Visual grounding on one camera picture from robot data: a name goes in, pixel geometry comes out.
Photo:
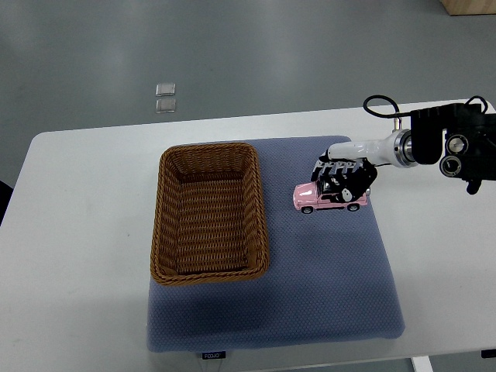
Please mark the pink toy car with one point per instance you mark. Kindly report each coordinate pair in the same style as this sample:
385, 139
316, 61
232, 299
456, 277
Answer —
327, 193

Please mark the black clamp at table edge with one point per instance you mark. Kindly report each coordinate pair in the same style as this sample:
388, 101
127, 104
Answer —
488, 354

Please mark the blue grey cushion mat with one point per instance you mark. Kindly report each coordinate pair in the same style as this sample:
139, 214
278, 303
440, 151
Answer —
329, 277

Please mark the black object at left edge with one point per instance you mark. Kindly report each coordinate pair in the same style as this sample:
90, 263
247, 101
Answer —
5, 197

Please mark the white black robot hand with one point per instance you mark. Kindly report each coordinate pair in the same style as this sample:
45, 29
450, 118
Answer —
350, 168

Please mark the brown wicker basket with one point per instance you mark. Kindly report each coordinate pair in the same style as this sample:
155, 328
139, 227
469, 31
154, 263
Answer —
209, 224

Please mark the upper metal floor plate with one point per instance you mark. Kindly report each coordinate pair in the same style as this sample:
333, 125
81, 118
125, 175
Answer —
165, 89

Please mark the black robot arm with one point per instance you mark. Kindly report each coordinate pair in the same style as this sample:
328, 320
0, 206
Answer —
459, 137

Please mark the wooden box corner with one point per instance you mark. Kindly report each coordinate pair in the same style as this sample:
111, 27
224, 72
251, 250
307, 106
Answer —
469, 7

